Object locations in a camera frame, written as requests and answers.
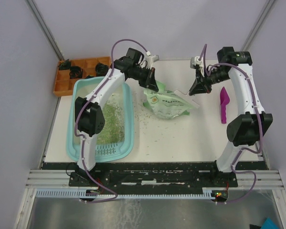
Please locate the black ring part in tray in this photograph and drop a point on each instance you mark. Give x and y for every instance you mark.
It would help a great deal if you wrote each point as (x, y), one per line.
(76, 72)

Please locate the magenta plastic litter scoop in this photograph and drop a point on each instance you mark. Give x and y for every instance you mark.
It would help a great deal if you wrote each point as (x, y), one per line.
(224, 101)

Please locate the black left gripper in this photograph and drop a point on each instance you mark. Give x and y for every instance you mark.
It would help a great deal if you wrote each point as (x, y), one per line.
(151, 84)

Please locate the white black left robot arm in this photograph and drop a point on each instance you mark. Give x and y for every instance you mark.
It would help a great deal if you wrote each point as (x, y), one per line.
(89, 118)

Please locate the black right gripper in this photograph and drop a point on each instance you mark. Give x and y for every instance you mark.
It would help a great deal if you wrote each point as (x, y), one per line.
(201, 85)

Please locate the green cat litter bag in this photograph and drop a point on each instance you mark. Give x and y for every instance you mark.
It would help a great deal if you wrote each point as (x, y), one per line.
(166, 104)

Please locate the blue object bottom corner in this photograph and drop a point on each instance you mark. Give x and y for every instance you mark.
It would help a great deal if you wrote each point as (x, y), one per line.
(269, 224)

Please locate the black round part in tray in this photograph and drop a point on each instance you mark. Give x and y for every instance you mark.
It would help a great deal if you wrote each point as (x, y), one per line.
(101, 69)

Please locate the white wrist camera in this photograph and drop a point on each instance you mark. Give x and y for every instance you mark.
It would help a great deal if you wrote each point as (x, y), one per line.
(151, 59)
(197, 63)

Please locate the aluminium frame rail left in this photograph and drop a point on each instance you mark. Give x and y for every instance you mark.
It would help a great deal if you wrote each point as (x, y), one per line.
(44, 28)

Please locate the white plastic clip tool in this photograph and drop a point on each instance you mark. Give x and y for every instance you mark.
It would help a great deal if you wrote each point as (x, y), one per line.
(187, 98)

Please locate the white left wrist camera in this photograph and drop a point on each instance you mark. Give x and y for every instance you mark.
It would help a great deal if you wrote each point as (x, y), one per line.
(151, 59)

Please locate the teal plastic litter box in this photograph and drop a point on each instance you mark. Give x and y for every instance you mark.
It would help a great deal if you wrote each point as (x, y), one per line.
(108, 152)

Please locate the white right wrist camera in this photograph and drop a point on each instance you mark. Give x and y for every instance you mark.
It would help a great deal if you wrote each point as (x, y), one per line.
(197, 63)

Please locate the white slotted cable duct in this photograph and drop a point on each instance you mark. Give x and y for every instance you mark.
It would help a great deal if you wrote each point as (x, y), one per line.
(131, 192)

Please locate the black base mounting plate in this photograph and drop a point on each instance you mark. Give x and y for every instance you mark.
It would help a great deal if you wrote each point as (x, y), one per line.
(184, 175)

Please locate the orange compartment tray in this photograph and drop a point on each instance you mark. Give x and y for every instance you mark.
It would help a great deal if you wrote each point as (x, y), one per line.
(63, 85)

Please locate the green litter granules pile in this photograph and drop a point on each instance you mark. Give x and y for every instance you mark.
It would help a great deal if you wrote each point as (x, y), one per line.
(113, 131)

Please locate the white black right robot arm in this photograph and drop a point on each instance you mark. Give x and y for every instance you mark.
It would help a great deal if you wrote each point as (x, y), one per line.
(246, 132)

